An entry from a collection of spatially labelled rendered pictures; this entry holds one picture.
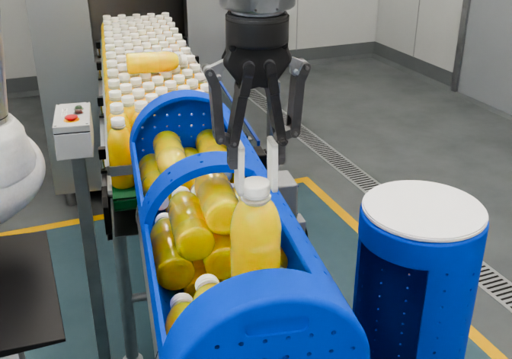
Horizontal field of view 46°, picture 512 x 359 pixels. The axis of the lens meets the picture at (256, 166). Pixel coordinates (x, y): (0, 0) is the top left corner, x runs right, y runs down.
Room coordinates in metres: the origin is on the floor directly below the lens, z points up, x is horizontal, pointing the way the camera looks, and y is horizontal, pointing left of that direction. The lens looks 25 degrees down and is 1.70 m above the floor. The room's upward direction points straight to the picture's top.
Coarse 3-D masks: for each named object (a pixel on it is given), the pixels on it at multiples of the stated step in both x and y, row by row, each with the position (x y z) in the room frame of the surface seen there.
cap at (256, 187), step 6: (246, 180) 0.73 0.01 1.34; (252, 180) 0.73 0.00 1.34; (258, 180) 0.73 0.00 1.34; (264, 180) 0.73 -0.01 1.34; (246, 186) 0.71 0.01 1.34; (252, 186) 0.71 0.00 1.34; (258, 186) 0.71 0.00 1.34; (264, 186) 0.71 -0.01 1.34; (246, 192) 0.71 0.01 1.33; (252, 192) 0.70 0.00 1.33; (258, 192) 0.70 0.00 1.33; (264, 192) 0.71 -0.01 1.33; (246, 198) 0.71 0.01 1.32; (252, 198) 0.70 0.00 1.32; (258, 198) 0.70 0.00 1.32; (264, 198) 0.71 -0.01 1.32
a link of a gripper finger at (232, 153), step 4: (228, 136) 0.71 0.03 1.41; (228, 140) 0.71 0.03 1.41; (224, 144) 0.70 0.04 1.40; (228, 144) 0.71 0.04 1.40; (228, 148) 0.71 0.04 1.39; (232, 148) 0.71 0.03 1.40; (236, 148) 0.71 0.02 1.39; (228, 152) 0.71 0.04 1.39; (232, 152) 0.71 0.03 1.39; (236, 152) 0.71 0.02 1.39; (228, 156) 0.71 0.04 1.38; (232, 156) 0.71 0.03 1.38; (236, 156) 0.71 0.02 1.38; (228, 160) 0.71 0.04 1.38; (232, 160) 0.71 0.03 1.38; (236, 160) 0.71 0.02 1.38; (228, 164) 0.71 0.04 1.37; (232, 164) 0.71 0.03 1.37; (236, 164) 0.71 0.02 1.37; (232, 168) 0.71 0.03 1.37; (236, 168) 0.71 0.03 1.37
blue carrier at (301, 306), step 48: (192, 96) 1.40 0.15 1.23; (144, 144) 1.42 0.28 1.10; (192, 144) 1.45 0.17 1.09; (144, 240) 0.94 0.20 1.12; (288, 240) 1.01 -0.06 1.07; (240, 288) 0.64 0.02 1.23; (288, 288) 0.63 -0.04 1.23; (336, 288) 0.70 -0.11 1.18; (192, 336) 0.59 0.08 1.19; (240, 336) 0.60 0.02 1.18; (288, 336) 0.62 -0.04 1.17; (336, 336) 0.63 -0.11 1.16
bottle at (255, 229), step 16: (240, 208) 0.71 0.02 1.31; (256, 208) 0.70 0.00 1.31; (272, 208) 0.71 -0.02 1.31; (240, 224) 0.70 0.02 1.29; (256, 224) 0.69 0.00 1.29; (272, 224) 0.70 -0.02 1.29; (240, 240) 0.70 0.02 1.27; (256, 240) 0.69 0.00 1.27; (272, 240) 0.70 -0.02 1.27; (240, 256) 0.70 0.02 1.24; (256, 256) 0.69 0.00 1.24; (272, 256) 0.70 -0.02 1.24; (240, 272) 0.70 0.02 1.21
